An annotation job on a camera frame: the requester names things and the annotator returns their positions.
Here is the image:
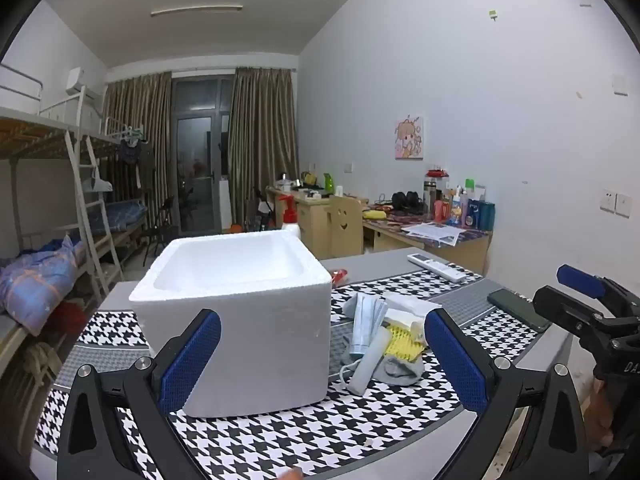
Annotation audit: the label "red cloth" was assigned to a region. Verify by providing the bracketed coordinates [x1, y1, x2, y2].
[50, 300, 92, 342]

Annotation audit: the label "printed papers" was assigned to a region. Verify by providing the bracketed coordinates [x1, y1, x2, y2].
[402, 222, 463, 247]

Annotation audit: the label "white remote control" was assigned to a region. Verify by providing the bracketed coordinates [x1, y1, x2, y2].
[406, 252, 468, 283]

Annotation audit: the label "steel flask red lid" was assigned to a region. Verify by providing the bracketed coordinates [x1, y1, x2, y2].
[424, 165, 448, 207]

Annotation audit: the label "white double wall socket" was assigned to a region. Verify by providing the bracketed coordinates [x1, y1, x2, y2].
[600, 189, 632, 218]

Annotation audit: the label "white air conditioner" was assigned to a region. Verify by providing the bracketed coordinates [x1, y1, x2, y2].
[65, 67, 102, 99]

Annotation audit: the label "grey sock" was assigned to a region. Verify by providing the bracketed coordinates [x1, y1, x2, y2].
[372, 355, 424, 387]

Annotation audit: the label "blue face mask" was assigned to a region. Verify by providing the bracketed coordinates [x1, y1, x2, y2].
[349, 294, 389, 362]

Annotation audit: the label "cluster of toiletry bottles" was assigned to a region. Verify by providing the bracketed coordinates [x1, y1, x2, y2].
[432, 177, 497, 231]

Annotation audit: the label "wooden chair smiley cutout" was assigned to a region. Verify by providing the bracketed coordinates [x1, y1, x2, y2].
[327, 194, 364, 259]

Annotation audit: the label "white hanging bag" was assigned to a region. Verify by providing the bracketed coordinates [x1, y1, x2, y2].
[92, 165, 114, 193]

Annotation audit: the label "white metal bunk bed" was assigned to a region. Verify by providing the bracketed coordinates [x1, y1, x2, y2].
[0, 62, 126, 461]
[82, 110, 151, 266]

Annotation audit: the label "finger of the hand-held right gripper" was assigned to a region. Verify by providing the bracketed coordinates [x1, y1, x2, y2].
[532, 285, 626, 346]
[557, 264, 640, 318]

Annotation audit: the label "white pump bottle red top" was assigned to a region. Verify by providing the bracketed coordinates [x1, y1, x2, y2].
[279, 195, 302, 241]

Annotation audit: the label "white foam box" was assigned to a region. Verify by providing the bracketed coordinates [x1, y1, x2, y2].
[129, 230, 333, 418]

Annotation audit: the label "black smartphone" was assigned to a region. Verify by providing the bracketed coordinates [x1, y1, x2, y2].
[486, 288, 551, 333]

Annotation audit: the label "glass balcony door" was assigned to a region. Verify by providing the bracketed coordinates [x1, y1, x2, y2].
[170, 75, 236, 233]

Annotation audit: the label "white tissue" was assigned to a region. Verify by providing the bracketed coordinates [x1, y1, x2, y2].
[382, 295, 443, 332]

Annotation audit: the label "white bed ladder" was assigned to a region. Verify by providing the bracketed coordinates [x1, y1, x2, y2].
[65, 95, 124, 301]

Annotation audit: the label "cartoon wall poster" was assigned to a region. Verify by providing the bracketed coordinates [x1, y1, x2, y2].
[395, 116, 425, 160]

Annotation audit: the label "brown curtain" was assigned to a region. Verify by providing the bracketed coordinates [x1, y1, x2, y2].
[102, 71, 173, 253]
[227, 66, 301, 233]

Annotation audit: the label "black folding chair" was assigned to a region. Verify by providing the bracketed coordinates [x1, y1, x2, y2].
[142, 195, 179, 267]

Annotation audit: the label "hanging dark clothes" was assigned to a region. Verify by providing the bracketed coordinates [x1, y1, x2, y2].
[119, 137, 153, 196]

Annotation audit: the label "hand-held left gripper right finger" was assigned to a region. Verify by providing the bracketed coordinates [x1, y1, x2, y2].
[424, 308, 591, 480]

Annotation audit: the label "blue plaid quilt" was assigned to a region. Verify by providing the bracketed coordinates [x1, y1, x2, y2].
[0, 235, 87, 337]

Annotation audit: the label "wooden desk with clutter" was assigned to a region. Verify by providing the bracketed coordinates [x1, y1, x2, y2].
[362, 210, 491, 277]

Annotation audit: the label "white foam wrap roll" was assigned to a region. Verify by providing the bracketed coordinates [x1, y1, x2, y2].
[347, 327, 391, 395]

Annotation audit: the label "ceiling tube light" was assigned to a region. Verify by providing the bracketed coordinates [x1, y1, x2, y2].
[151, 5, 244, 17]

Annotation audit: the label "blue checked mattress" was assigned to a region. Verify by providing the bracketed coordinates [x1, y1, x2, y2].
[102, 200, 149, 232]

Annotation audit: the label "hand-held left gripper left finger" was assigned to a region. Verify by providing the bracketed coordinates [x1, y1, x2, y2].
[56, 308, 222, 480]

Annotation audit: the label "houndstooth table mat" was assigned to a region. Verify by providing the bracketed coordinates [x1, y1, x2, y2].
[30, 267, 551, 480]

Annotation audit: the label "black headphones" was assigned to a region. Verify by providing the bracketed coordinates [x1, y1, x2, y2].
[391, 191, 426, 211]

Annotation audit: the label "person's right hand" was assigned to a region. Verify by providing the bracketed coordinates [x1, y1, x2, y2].
[589, 379, 615, 446]

